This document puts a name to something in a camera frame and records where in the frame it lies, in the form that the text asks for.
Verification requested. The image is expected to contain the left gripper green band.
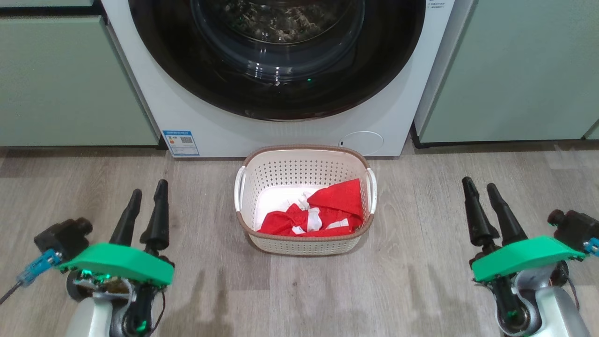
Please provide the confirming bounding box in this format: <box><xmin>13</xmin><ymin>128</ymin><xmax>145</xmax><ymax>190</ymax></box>
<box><xmin>58</xmin><ymin>179</ymin><xmax>175</xmax><ymax>300</ymax></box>

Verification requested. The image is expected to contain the blue plug with black cable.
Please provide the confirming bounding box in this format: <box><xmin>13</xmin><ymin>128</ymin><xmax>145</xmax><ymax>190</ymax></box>
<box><xmin>0</xmin><ymin>249</ymin><xmax>61</xmax><ymax>305</ymax></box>

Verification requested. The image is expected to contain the washing machine door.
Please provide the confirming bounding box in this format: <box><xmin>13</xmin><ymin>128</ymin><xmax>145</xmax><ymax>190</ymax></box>
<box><xmin>128</xmin><ymin>0</ymin><xmax>426</xmax><ymax>121</ymax></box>

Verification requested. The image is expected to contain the pale green cabinet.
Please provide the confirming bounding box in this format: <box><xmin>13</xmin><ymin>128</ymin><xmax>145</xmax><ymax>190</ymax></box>
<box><xmin>0</xmin><ymin>0</ymin><xmax>160</xmax><ymax>147</ymax></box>
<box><xmin>414</xmin><ymin>0</ymin><xmax>599</xmax><ymax>143</ymax></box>

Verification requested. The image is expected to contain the round white filter cover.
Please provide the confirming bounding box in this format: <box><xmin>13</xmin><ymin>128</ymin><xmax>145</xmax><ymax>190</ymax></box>
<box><xmin>339</xmin><ymin>131</ymin><xmax>384</xmax><ymax>156</ymax></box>

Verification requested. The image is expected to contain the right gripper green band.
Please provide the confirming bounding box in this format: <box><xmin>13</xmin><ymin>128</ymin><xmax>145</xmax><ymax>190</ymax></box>
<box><xmin>462</xmin><ymin>176</ymin><xmax>586</xmax><ymax>283</ymax></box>

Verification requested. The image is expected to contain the blue white energy label sticker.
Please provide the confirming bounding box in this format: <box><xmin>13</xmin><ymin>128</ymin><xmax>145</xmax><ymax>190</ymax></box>
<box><xmin>162</xmin><ymin>130</ymin><xmax>200</xmax><ymax>157</ymax></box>

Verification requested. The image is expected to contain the cream perforated laundry basket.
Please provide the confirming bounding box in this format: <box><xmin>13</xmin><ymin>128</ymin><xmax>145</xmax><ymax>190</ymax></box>
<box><xmin>234</xmin><ymin>145</ymin><xmax>378</xmax><ymax>256</ymax></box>

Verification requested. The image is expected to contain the white front-load washing machine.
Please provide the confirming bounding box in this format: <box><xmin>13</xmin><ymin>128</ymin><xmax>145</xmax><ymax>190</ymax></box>
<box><xmin>101</xmin><ymin>0</ymin><xmax>473</xmax><ymax>158</ymax></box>

